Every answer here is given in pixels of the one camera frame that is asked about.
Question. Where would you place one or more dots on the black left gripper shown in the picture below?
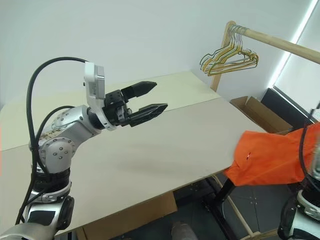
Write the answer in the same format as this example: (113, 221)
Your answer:
(116, 110)

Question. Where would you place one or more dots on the orange shorts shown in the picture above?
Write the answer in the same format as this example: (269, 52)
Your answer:
(265, 155)

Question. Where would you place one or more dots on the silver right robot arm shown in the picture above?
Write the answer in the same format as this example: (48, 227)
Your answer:
(307, 220)

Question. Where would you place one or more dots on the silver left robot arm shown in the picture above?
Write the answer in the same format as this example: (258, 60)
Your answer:
(70, 120)

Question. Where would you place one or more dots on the flat cardboard box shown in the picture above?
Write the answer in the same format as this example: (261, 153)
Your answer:
(137, 217)

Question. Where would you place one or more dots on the open cardboard box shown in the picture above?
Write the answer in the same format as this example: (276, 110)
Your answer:
(262, 112)

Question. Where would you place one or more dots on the black table leg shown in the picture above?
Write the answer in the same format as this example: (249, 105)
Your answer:
(223, 192)

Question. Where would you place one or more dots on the grey rounded shape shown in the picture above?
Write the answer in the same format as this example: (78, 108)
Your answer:
(183, 231)

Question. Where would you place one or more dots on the black panel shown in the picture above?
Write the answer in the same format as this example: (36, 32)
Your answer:
(287, 105)

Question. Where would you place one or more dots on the wooden rack pole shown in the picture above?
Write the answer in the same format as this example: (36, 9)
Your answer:
(275, 40)

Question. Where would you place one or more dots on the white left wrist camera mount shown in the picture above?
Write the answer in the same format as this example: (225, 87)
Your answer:
(93, 85)

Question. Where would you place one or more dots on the wooden rack post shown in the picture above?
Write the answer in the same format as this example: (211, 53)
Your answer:
(216, 83)

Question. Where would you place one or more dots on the wooden rack base rail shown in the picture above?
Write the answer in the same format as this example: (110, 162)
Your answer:
(235, 207)

